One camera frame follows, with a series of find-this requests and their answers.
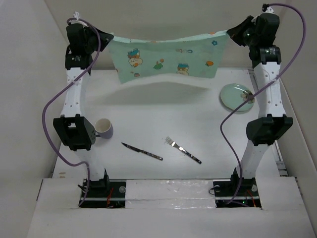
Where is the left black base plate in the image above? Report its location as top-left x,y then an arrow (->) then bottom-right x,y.
79,180 -> 127,209

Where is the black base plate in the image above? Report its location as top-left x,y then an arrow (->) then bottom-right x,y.
79,180 -> 127,209
209,175 -> 262,208

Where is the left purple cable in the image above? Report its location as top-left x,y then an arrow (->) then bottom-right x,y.
42,17 -> 102,206

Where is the silver fork black handle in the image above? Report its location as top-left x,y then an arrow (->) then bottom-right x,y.
165,136 -> 202,165

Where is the green cartoon print cloth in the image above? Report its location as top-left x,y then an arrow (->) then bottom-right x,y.
108,31 -> 229,83

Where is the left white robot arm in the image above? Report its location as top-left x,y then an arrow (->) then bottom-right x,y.
53,21 -> 113,197

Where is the purple ceramic mug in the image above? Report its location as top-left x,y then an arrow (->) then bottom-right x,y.
95,119 -> 113,139

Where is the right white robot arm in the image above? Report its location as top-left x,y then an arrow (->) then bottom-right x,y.
227,13 -> 293,195

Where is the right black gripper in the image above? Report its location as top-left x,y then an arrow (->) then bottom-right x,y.
227,15 -> 259,48

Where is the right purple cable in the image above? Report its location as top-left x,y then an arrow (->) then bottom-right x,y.
219,2 -> 307,205

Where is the green floral plate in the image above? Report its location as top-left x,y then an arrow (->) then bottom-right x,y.
220,83 -> 255,112

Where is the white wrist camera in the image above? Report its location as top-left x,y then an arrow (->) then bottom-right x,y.
262,3 -> 274,14
66,11 -> 87,26

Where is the black handled table knife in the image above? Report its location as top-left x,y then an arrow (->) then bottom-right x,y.
121,142 -> 163,161

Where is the purple cable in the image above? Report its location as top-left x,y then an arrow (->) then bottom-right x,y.
219,2 -> 307,205
42,17 -> 102,206

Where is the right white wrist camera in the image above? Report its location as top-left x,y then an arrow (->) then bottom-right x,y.
262,3 -> 274,14

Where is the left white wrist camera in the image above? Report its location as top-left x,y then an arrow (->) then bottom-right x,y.
66,11 -> 87,26

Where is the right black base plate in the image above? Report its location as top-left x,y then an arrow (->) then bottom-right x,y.
209,175 -> 262,208

